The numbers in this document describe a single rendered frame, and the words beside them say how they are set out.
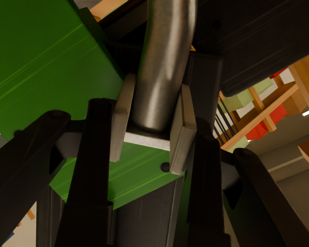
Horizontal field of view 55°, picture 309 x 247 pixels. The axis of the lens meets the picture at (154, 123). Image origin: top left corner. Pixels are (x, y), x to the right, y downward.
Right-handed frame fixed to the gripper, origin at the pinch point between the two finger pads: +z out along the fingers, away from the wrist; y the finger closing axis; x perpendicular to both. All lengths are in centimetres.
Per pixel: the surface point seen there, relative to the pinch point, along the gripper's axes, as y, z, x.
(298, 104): 195, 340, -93
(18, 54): -10.3, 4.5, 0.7
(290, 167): 374, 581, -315
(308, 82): 48, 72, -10
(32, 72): -9.3, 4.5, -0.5
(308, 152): 39, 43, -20
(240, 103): 107, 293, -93
